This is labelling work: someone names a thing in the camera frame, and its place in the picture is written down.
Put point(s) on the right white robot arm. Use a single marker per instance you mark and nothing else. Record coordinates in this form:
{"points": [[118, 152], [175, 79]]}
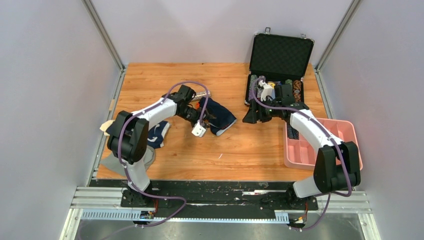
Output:
{"points": [[337, 165]]}

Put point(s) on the brown poker chip stack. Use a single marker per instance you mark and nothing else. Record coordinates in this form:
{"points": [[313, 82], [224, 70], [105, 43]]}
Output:
{"points": [[297, 90]]}

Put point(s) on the green poker chip stack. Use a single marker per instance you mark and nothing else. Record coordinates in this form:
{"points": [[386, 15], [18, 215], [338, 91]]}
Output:
{"points": [[290, 82]]}

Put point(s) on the navy white orange garment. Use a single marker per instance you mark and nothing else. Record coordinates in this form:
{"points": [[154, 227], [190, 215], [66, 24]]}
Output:
{"points": [[156, 134]]}

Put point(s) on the grey cloth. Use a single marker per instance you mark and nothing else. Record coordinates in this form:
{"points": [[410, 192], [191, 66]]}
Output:
{"points": [[112, 163]]}

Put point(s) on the aluminium frame rail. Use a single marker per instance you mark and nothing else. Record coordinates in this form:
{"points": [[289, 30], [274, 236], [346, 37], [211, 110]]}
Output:
{"points": [[104, 203]]}

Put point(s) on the purple poker chip stack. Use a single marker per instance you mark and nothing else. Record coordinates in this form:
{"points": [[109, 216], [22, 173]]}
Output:
{"points": [[252, 79]]}

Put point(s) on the black poker chip case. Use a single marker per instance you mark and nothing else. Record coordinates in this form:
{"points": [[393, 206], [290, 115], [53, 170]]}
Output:
{"points": [[278, 58]]}

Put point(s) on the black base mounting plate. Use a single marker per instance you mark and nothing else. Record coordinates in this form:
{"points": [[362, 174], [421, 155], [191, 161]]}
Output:
{"points": [[219, 199]]}

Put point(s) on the pink compartment tray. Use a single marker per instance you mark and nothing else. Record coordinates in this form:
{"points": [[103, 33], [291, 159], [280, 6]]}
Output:
{"points": [[299, 154]]}

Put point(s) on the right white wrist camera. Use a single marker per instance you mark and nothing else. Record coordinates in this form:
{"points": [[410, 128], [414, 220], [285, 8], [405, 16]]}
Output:
{"points": [[265, 91]]}

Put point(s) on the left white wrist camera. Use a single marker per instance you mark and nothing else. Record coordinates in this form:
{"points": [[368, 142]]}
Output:
{"points": [[198, 130]]}

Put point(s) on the navy striped underwear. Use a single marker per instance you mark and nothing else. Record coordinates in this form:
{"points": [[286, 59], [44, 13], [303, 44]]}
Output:
{"points": [[292, 133]]}

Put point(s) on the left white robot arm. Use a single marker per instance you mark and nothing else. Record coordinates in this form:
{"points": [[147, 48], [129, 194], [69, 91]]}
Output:
{"points": [[128, 135]]}

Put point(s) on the yellow dealer button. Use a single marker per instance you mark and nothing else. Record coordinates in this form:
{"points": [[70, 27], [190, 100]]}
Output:
{"points": [[271, 84]]}

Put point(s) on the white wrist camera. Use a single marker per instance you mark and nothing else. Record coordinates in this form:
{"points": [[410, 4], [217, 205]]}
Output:
{"points": [[198, 130], [265, 91]]}

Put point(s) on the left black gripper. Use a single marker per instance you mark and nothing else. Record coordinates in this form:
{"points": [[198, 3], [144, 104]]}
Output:
{"points": [[198, 119]]}

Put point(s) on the navy orange boxer briefs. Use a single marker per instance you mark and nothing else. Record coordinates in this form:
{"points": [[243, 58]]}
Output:
{"points": [[222, 119]]}

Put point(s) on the glittery silver microphone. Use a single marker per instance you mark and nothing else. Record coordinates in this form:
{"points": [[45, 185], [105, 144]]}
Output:
{"points": [[201, 95]]}

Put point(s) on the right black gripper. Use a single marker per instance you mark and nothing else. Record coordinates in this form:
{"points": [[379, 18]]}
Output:
{"points": [[252, 116]]}

